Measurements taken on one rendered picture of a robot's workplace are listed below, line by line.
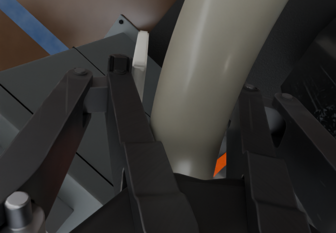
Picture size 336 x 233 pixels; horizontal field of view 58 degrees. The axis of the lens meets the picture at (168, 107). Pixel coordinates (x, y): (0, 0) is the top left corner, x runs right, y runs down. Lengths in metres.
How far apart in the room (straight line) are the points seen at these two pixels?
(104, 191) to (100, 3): 0.92
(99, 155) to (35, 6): 1.00
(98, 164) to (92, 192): 0.08
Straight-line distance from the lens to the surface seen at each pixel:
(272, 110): 0.16
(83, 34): 1.47
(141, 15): 1.34
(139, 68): 0.16
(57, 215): 0.69
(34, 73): 0.83
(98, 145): 0.75
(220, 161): 1.44
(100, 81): 0.15
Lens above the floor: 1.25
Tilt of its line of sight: 64 degrees down
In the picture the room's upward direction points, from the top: 143 degrees counter-clockwise
